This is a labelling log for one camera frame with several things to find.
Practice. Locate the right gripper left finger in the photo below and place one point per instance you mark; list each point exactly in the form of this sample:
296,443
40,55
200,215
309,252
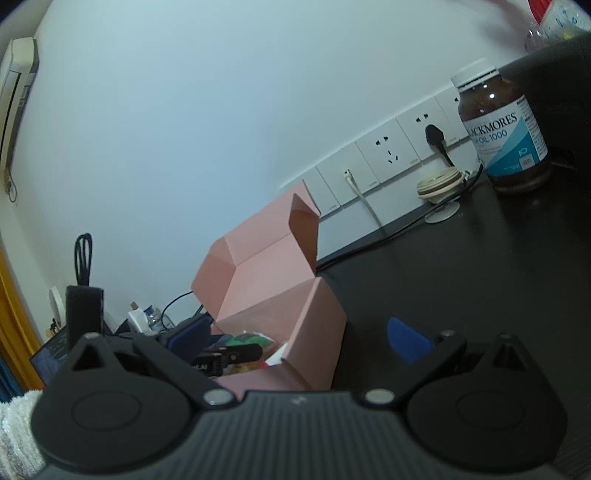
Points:
200,389

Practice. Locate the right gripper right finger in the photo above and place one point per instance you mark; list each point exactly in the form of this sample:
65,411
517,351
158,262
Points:
426,359

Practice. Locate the colourful card package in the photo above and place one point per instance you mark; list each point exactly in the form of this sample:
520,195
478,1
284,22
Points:
251,338

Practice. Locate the left fluffy sleeve forearm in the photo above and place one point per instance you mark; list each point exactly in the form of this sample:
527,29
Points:
20,456

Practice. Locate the pink cardboard box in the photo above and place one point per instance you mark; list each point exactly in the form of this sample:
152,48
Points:
260,277

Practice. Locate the laptop screen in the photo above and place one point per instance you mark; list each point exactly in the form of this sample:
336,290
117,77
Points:
48,359

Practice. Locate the yellow curtain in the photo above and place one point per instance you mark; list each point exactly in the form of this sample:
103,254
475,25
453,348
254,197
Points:
19,341

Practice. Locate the black plug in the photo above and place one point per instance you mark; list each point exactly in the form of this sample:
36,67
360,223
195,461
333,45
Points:
435,138

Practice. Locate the brown supplement bottle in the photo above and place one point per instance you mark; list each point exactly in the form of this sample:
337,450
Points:
502,127

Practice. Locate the white air conditioner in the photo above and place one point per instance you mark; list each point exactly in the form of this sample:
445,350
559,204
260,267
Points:
19,67

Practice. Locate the cotton swab box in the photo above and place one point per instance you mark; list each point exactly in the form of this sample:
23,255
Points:
556,21

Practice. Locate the white wall socket strip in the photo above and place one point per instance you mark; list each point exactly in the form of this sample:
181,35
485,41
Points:
385,153

